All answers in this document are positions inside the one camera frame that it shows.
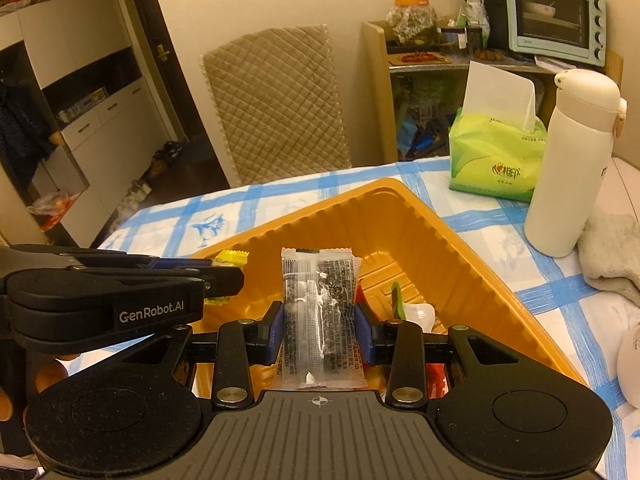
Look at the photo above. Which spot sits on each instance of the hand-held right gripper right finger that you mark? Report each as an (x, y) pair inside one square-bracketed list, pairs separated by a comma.
[(362, 335)]

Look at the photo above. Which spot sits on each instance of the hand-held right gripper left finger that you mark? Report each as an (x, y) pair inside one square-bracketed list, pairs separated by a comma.
[(277, 335)]

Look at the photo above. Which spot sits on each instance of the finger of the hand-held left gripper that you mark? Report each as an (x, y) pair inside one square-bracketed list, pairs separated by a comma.
[(225, 282), (180, 262)]

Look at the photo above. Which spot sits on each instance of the small yellow snack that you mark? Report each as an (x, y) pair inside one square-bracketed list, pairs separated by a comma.
[(232, 258)]

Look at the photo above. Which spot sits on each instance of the clear black sesame packet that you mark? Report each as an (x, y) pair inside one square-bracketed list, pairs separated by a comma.
[(320, 310)]

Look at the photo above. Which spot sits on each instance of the green topped snack packet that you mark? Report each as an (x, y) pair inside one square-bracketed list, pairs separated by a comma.
[(417, 316)]

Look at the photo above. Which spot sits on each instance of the orange plastic tray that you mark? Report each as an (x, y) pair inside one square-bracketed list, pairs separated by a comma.
[(450, 280)]

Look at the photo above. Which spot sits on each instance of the person's left hand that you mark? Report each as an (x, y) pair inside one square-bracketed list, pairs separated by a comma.
[(52, 372)]

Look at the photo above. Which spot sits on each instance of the row of shoes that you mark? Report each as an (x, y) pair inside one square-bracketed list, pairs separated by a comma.
[(162, 160)]

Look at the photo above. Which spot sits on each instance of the clear plastic bag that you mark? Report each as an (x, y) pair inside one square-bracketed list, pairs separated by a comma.
[(52, 207)]

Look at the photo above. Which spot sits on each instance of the dark wooden door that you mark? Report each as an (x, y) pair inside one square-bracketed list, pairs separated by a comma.
[(185, 100)]

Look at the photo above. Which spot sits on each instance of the blue checked tablecloth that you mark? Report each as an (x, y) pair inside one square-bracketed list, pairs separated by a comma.
[(475, 217)]

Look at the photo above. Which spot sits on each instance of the white cabinet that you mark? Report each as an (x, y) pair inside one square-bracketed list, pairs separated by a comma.
[(110, 110)]

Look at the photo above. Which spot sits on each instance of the beige quilted chair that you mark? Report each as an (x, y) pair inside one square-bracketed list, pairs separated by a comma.
[(280, 110)]

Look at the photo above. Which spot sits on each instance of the dark hanging jacket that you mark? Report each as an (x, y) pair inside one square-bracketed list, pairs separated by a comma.
[(22, 125)]

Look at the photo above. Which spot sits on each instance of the green tissue pack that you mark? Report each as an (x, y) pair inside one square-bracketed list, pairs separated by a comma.
[(492, 160)]

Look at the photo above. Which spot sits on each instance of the wooden shelf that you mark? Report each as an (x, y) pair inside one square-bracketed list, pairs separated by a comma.
[(377, 90)]

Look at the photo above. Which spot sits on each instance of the white thermos bottle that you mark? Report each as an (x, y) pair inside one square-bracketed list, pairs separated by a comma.
[(565, 170)]

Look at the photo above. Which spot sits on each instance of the grey cloth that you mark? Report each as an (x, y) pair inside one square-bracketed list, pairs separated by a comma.
[(612, 255)]

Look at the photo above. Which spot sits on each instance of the white cup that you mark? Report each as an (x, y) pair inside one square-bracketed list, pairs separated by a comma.
[(631, 365)]

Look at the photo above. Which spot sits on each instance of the jar with orange lid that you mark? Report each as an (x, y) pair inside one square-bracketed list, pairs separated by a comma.
[(412, 20)]

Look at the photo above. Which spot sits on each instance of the green white packet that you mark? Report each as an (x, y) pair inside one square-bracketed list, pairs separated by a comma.
[(472, 12)]

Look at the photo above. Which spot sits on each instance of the pale blue toaster oven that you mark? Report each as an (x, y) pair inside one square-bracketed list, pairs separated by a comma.
[(550, 15)]

